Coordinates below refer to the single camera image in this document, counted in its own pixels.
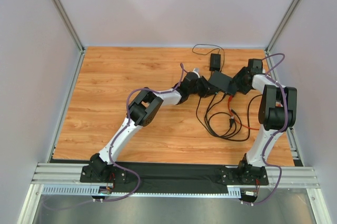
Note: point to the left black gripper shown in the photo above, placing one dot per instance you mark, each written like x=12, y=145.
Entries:
x=204, y=87

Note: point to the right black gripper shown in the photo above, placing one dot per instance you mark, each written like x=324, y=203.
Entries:
x=237, y=82

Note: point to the black network switch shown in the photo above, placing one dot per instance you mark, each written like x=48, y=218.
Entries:
x=223, y=82

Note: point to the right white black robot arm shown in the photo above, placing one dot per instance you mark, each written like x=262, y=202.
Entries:
x=277, y=111

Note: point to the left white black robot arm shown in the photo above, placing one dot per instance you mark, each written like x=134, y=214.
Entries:
x=142, y=106

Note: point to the black power adapter brick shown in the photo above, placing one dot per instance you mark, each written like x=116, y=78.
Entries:
x=215, y=62

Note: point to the thin black adapter lead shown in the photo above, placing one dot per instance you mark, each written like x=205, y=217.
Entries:
x=207, y=49

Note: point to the black cloth strip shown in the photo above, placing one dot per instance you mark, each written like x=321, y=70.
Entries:
x=177, y=178

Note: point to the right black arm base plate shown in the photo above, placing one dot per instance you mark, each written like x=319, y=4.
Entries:
x=249, y=176

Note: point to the right aluminium frame post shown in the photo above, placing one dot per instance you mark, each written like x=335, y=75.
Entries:
x=283, y=23

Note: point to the aluminium frame post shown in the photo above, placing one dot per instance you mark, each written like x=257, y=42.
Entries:
x=283, y=23
x=68, y=24

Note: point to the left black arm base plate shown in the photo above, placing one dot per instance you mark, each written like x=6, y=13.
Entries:
x=109, y=174

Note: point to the left aluminium frame post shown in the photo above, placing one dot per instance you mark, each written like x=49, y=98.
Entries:
x=68, y=24

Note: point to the aluminium front rail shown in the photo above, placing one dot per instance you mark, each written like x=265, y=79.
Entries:
x=69, y=173

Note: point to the grey slotted cable duct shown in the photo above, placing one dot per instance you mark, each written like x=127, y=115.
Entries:
x=100, y=191

